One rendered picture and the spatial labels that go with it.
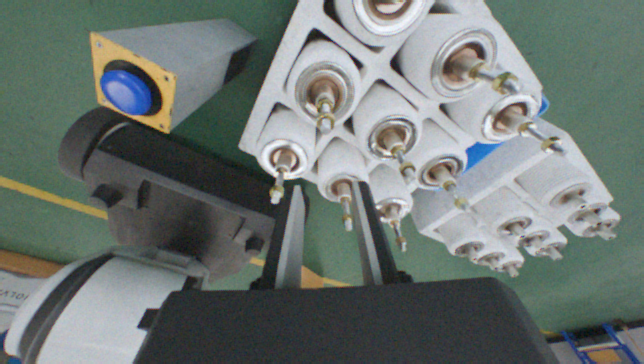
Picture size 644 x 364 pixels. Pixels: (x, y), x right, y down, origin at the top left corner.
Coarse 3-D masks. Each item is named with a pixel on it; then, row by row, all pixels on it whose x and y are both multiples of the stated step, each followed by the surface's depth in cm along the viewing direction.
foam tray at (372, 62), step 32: (320, 0) 23; (448, 0) 23; (480, 0) 23; (288, 32) 26; (320, 32) 34; (288, 64) 28; (384, 64) 28; (512, 64) 28; (416, 96) 31; (256, 128) 35; (352, 128) 38; (448, 128) 35
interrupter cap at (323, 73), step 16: (320, 64) 22; (336, 64) 22; (304, 80) 23; (320, 80) 23; (336, 80) 23; (352, 80) 23; (304, 96) 24; (336, 96) 25; (352, 96) 24; (304, 112) 26; (336, 112) 26
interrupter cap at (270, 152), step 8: (272, 144) 29; (280, 144) 29; (288, 144) 29; (296, 144) 29; (264, 152) 30; (272, 152) 30; (280, 152) 30; (288, 152) 30; (296, 152) 30; (304, 152) 30; (264, 160) 31; (272, 160) 31; (296, 160) 31; (304, 160) 31; (272, 168) 32; (296, 168) 32; (304, 168) 32; (288, 176) 33; (296, 176) 33
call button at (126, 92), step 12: (108, 72) 15; (120, 72) 16; (108, 84) 16; (120, 84) 16; (132, 84) 16; (144, 84) 17; (108, 96) 17; (120, 96) 17; (132, 96) 17; (144, 96) 17; (120, 108) 17; (132, 108) 17; (144, 108) 18
